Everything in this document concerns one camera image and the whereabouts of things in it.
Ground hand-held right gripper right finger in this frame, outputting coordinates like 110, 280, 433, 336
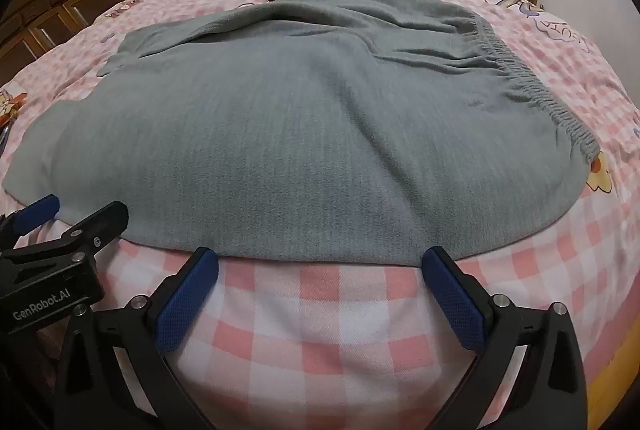
421, 246, 589, 430

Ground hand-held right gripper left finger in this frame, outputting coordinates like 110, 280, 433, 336
54, 246, 221, 430

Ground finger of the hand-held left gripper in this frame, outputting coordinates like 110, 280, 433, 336
0, 200, 130, 267
0, 194, 62, 256

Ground grey pants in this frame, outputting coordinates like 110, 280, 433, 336
2, 0, 601, 267

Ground pink checked printed blanket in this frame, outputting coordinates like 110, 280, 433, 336
0, 0, 640, 430

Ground brown wooden wardrobe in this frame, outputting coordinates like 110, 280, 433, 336
0, 0, 146, 87

